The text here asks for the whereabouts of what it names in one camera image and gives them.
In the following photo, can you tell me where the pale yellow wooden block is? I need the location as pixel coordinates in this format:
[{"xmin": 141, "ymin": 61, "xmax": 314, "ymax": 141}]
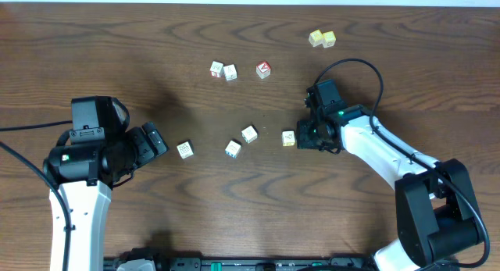
[{"xmin": 309, "ymin": 30, "xmax": 323, "ymax": 47}]

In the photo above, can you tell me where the white block blue side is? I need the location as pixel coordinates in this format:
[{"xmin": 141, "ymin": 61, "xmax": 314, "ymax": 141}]
[{"xmin": 225, "ymin": 140, "xmax": 241, "ymax": 159}]

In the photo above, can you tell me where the white block red side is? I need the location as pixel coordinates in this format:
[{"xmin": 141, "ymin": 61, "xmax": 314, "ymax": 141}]
[{"xmin": 209, "ymin": 61, "xmax": 224, "ymax": 78}]

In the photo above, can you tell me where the red letter wooden block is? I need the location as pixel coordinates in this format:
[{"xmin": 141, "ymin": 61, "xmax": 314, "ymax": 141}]
[{"xmin": 256, "ymin": 61, "xmax": 271, "ymax": 79}]

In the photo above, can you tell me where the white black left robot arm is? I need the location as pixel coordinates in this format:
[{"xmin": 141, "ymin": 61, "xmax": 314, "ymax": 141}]
[{"xmin": 43, "ymin": 96, "xmax": 169, "ymax": 270}]

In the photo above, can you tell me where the white block cat drawing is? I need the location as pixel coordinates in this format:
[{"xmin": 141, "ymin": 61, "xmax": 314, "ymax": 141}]
[{"xmin": 177, "ymin": 141, "xmax": 194, "ymax": 159}]

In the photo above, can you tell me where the white wooden block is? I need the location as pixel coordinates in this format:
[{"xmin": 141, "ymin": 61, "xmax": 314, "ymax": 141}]
[{"xmin": 223, "ymin": 64, "xmax": 238, "ymax": 80}]

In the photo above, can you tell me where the white block yellow side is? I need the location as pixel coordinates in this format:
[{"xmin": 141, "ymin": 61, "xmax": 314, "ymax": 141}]
[{"xmin": 282, "ymin": 130, "xmax": 296, "ymax": 147}]

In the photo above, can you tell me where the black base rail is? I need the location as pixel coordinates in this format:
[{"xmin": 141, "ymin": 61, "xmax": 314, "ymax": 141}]
[{"xmin": 103, "ymin": 256, "xmax": 376, "ymax": 271}]

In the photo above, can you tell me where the white block green side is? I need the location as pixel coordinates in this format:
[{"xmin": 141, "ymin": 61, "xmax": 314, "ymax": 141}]
[{"xmin": 241, "ymin": 126, "xmax": 258, "ymax": 144}]

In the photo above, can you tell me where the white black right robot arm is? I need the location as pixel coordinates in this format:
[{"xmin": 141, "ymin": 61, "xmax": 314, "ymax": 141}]
[{"xmin": 297, "ymin": 103, "xmax": 490, "ymax": 270}]

